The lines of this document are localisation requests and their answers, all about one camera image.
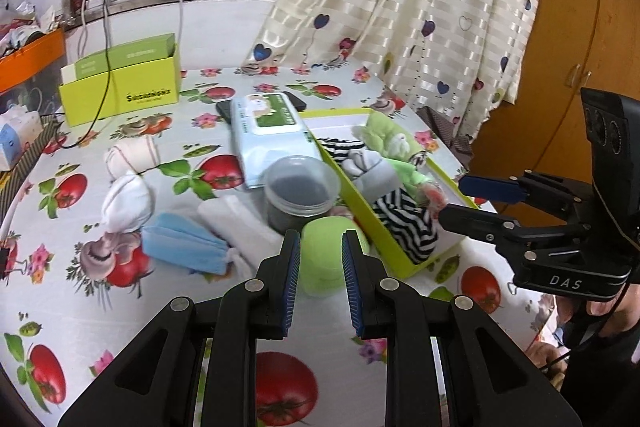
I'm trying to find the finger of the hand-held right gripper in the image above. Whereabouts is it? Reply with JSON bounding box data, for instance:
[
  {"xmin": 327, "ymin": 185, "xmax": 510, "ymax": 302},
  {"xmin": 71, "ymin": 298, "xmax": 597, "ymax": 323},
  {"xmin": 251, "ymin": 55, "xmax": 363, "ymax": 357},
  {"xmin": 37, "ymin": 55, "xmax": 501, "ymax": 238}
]
[
  {"xmin": 459, "ymin": 169, "xmax": 596, "ymax": 220},
  {"xmin": 439, "ymin": 203, "xmax": 601, "ymax": 268}
]

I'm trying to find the light green sock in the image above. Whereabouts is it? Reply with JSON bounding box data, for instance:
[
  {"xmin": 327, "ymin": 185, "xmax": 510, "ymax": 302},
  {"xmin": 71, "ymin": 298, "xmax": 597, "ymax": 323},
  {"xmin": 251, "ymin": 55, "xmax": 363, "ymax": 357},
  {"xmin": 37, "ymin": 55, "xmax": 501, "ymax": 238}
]
[{"xmin": 387, "ymin": 157, "xmax": 433, "ymax": 188}]

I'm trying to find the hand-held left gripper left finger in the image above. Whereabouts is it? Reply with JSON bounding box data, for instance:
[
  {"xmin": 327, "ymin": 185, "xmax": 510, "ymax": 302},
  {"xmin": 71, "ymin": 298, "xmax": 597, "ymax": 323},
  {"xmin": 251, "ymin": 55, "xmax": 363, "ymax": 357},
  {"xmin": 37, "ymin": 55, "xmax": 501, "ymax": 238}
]
[{"xmin": 57, "ymin": 229, "xmax": 303, "ymax": 427}]

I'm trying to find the wet wipes pack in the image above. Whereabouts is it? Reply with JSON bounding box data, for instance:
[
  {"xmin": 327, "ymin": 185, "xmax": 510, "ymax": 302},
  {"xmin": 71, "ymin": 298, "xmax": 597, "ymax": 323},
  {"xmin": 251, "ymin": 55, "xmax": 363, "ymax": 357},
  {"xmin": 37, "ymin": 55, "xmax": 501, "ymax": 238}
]
[{"xmin": 230, "ymin": 92, "xmax": 323, "ymax": 190}]

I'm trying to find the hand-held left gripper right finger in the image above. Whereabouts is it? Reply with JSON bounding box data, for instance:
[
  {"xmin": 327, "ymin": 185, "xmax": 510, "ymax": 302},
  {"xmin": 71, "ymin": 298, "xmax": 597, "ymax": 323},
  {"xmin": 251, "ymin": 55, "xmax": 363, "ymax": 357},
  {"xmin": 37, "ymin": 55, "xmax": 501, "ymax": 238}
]
[{"xmin": 341, "ymin": 229, "xmax": 583, "ymax": 427}]

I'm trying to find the clear plastic jar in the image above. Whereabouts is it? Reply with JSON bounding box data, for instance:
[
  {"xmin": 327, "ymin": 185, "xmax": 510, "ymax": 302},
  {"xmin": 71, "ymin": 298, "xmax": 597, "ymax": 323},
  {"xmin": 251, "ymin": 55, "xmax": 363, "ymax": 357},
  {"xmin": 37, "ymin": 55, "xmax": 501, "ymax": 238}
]
[{"xmin": 263, "ymin": 155, "xmax": 342, "ymax": 233}]

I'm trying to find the person's right hand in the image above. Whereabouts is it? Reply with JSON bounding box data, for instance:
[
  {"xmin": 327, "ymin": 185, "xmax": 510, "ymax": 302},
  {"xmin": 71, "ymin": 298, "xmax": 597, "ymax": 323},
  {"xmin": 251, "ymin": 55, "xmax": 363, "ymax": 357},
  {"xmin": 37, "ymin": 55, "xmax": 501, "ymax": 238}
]
[{"xmin": 552, "ymin": 279, "xmax": 640, "ymax": 343}]

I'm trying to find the person's right forearm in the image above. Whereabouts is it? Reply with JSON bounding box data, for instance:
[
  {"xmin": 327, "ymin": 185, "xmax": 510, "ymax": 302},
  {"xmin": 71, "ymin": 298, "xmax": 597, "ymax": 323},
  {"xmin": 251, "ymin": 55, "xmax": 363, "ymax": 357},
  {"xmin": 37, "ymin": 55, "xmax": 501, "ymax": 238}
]
[{"xmin": 562, "ymin": 322, "xmax": 640, "ymax": 427}]

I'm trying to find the blue cloth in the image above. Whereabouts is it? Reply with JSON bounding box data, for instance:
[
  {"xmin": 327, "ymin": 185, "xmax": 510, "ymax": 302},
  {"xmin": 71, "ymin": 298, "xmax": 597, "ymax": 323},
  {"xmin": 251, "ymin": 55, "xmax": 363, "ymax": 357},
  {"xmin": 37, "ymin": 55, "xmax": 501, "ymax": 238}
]
[{"xmin": 141, "ymin": 212, "xmax": 233, "ymax": 275}]

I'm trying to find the floral fruit print tablecloth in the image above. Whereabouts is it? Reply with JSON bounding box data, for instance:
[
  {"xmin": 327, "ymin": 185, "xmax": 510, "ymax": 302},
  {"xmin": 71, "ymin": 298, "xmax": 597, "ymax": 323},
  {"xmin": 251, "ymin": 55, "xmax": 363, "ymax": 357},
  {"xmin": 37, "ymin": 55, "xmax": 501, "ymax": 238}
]
[{"xmin": 0, "ymin": 64, "xmax": 556, "ymax": 427}]

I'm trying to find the white grey sock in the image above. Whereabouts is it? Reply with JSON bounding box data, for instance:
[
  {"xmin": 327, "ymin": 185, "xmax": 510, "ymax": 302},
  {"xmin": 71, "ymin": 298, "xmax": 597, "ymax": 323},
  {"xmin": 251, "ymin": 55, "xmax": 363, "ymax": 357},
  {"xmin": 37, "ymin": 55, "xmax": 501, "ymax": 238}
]
[{"xmin": 347, "ymin": 151, "xmax": 402, "ymax": 198}]

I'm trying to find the black white striped sock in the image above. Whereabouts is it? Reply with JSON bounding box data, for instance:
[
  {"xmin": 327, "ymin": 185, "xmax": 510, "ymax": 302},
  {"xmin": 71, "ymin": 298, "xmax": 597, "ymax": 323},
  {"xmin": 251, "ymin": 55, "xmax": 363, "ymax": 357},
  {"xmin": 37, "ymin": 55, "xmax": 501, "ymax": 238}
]
[
  {"xmin": 372, "ymin": 187, "xmax": 441, "ymax": 265},
  {"xmin": 320, "ymin": 138, "xmax": 371, "ymax": 165}
]

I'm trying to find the lime green tray box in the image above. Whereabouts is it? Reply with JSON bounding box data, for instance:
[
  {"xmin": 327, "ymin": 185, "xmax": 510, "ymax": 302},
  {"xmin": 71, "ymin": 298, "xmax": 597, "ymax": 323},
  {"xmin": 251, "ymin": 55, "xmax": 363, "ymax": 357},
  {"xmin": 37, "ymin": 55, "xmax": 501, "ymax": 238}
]
[{"xmin": 300, "ymin": 108, "xmax": 483, "ymax": 279}]

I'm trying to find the blue white tissue pack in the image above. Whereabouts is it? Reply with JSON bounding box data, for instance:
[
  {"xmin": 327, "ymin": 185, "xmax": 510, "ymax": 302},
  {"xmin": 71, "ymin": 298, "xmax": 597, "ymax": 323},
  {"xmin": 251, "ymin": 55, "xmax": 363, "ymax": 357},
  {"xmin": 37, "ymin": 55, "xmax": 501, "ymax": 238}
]
[{"xmin": 0, "ymin": 107, "xmax": 43, "ymax": 170}]

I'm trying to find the cream heart print curtain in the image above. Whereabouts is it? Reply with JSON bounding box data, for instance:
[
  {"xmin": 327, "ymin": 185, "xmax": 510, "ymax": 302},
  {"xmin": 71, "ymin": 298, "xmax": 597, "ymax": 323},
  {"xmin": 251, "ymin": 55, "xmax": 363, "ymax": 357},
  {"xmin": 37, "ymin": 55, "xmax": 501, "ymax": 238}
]
[{"xmin": 240, "ymin": 0, "xmax": 546, "ymax": 142}]

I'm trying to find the black phone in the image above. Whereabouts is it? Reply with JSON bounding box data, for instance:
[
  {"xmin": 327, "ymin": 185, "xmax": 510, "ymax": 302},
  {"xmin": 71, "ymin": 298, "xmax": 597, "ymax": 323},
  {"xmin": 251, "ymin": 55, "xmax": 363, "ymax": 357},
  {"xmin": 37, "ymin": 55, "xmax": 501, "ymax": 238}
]
[{"xmin": 216, "ymin": 93, "xmax": 307, "ymax": 122}]

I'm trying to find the brown checked cloth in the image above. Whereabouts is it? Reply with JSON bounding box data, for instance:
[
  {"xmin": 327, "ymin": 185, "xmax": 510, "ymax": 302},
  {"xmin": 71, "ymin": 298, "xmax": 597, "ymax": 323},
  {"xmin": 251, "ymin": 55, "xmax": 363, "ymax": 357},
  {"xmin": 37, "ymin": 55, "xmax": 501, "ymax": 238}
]
[{"xmin": 417, "ymin": 106, "xmax": 476, "ymax": 168}]

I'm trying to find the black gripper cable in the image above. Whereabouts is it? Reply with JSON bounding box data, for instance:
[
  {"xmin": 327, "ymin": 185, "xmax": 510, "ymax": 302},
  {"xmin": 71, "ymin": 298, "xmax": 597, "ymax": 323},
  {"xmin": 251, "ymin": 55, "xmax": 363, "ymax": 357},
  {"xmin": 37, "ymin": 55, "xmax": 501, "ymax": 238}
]
[{"xmin": 542, "ymin": 307, "xmax": 601, "ymax": 370}]

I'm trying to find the lime green jar lid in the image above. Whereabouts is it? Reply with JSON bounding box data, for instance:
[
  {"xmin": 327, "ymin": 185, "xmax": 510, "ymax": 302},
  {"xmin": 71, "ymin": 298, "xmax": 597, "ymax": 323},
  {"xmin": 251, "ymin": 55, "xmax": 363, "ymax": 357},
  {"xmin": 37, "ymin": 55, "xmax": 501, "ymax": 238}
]
[{"xmin": 300, "ymin": 216, "xmax": 372, "ymax": 299}]

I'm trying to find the green open cardboard box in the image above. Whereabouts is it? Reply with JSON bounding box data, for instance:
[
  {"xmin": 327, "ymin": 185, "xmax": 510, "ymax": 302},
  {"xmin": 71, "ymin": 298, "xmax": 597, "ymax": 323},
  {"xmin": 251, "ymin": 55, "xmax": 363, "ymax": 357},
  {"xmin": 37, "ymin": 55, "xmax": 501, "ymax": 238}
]
[{"xmin": 58, "ymin": 33, "xmax": 182, "ymax": 128}]

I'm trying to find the white towel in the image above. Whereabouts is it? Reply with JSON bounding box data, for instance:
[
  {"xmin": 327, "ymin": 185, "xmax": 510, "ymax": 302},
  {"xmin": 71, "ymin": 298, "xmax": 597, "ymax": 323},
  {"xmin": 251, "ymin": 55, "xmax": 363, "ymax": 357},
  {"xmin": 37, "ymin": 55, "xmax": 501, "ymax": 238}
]
[{"xmin": 196, "ymin": 196, "xmax": 283, "ymax": 278}]

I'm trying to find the pile of crumpled wrappers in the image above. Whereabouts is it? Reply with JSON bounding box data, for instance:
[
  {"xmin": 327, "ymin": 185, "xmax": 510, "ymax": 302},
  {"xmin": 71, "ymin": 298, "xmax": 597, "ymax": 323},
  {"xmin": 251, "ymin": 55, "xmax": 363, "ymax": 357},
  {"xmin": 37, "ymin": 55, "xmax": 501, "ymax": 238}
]
[{"xmin": 0, "ymin": 0, "xmax": 62, "ymax": 58}]

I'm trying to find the white charging cable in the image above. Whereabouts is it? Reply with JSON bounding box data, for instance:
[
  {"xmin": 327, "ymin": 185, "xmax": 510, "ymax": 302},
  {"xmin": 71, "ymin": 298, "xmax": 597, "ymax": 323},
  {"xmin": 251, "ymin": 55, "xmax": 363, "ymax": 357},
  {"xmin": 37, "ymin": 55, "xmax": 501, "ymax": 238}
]
[
  {"xmin": 171, "ymin": 0, "xmax": 189, "ymax": 74},
  {"xmin": 76, "ymin": 0, "xmax": 95, "ymax": 58}
]

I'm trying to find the wooden wardrobe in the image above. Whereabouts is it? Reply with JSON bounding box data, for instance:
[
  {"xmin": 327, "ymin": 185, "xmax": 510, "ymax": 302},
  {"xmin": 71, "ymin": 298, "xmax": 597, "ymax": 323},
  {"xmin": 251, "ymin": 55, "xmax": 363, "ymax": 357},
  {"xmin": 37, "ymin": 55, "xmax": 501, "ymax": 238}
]
[{"xmin": 470, "ymin": 0, "xmax": 640, "ymax": 208}]

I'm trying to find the beige sock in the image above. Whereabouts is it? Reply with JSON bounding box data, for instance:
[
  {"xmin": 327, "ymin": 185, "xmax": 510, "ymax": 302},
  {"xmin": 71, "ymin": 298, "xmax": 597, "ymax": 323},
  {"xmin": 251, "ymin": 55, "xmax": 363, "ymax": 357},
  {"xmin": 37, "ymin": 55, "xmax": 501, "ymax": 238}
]
[{"xmin": 103, "ymin": 137, "xmax": 160, "ymax": 176}]

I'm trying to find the white balled sock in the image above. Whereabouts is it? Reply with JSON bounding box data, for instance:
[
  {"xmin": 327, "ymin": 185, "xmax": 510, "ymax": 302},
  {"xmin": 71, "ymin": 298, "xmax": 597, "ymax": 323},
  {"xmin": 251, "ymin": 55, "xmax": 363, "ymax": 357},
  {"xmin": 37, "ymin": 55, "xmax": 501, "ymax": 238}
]
[{"xmin": 101, "ymin": 175, "xmax": 152, "ymax": 232}]

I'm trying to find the pink patterned sock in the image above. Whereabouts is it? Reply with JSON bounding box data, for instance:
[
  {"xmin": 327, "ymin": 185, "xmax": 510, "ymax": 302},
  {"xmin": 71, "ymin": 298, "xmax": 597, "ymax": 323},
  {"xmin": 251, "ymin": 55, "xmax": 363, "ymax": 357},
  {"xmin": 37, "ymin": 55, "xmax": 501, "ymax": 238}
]
[{"xmin": 415, "ymin": 184, "xmax": 447, "ymax": 214}]

